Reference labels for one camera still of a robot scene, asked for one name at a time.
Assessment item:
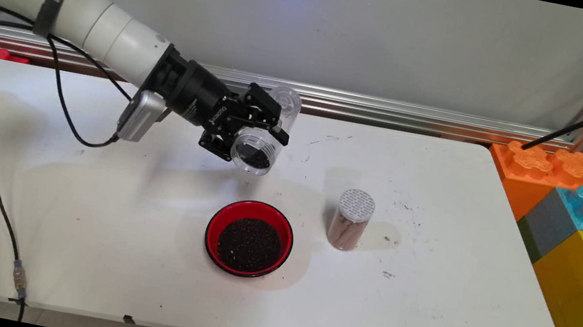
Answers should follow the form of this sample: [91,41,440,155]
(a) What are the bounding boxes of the black seeds in red bowl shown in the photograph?
[213,213,286,278]

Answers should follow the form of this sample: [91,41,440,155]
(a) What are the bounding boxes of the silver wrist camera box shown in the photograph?
[114,86,173,147]

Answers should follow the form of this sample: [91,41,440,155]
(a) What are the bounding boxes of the black seeds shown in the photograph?
[235,143,274,172]
[213,213,286,278]

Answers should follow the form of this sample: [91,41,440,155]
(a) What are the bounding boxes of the grey giant toy block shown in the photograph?
[511,183,583,270]

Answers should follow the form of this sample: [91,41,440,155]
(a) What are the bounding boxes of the jar with white patterned lid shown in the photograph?
[325,186,379,256]

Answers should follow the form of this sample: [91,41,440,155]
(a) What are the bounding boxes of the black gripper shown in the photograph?
[137,43,302,172]

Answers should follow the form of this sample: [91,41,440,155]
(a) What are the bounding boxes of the orange giant toy block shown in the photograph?
[478,137,583,232]

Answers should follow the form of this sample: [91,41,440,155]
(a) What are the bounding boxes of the black cable with silver connector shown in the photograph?
[0,1,144,327]

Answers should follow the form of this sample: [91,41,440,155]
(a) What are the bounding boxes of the aluminium rail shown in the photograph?
[0,25,583,161]

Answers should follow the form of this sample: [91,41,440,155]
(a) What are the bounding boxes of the clear plastic jar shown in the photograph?
[227,79,305,182]

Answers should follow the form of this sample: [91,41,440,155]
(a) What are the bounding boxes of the red bowl with black rim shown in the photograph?
[199,193,301,285]

